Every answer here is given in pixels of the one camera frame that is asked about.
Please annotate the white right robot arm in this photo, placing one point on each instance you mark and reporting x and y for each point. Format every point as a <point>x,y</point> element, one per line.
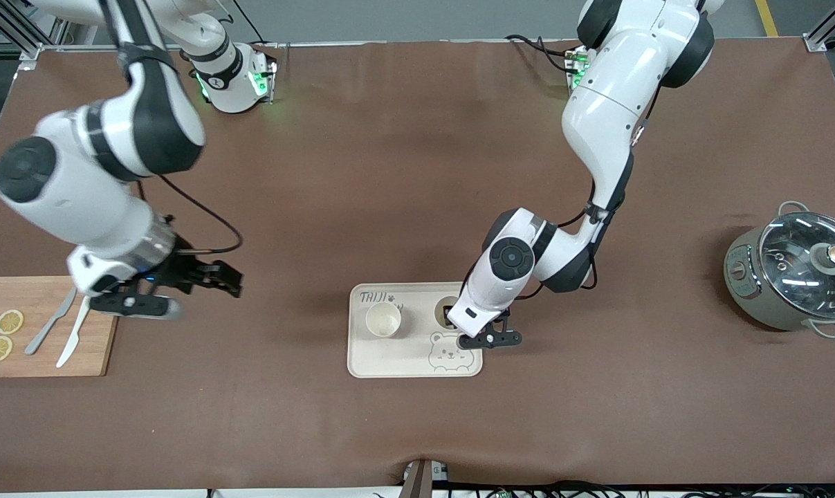
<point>57,187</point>

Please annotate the bamboo cutting board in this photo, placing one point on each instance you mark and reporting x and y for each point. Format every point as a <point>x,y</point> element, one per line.
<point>43,346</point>

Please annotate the brown table cover mat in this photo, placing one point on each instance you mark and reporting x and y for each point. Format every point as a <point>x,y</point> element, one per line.
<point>389,173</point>

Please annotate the white plastic cup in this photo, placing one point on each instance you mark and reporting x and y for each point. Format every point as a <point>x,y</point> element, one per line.
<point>382,319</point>
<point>439,311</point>

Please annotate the cream bear print tray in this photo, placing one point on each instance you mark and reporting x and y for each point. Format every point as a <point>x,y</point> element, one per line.
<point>389,360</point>

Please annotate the aluminium frame corner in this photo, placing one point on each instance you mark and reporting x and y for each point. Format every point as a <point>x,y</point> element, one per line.
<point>31,52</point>
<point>829,31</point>

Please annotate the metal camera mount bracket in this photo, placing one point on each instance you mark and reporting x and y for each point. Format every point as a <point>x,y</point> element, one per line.
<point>417,481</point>

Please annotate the grey-green cooking pot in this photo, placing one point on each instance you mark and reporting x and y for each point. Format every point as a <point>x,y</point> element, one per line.
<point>749,290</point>

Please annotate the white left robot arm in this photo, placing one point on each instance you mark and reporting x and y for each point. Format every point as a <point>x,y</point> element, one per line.
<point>611,117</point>

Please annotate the white plastic knife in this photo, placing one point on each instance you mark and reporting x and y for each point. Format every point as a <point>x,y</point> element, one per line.
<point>68,349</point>

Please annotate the grey plastic knife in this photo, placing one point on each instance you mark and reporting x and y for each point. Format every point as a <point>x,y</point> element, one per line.
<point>43,332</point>

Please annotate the glass pot lid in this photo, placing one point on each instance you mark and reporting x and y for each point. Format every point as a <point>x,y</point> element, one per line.
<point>797,277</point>

